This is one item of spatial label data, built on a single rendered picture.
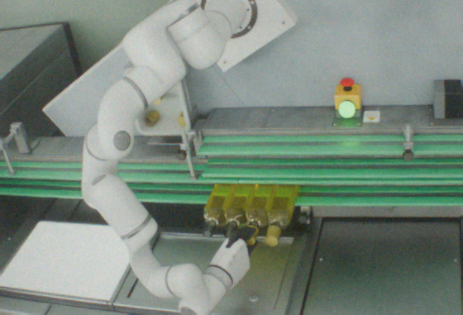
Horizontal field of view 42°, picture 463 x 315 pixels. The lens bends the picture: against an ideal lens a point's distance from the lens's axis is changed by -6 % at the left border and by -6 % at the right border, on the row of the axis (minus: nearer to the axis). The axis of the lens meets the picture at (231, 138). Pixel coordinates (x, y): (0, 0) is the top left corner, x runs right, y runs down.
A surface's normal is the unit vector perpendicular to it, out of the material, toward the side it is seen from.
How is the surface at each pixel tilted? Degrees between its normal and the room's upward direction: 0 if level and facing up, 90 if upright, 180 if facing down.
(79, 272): 90
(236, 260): 75
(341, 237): 90
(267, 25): 5
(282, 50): 0
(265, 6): 5
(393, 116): 90
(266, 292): 90
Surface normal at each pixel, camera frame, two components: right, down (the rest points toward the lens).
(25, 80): 0.96, 0.00
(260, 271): -0.17, -0.85
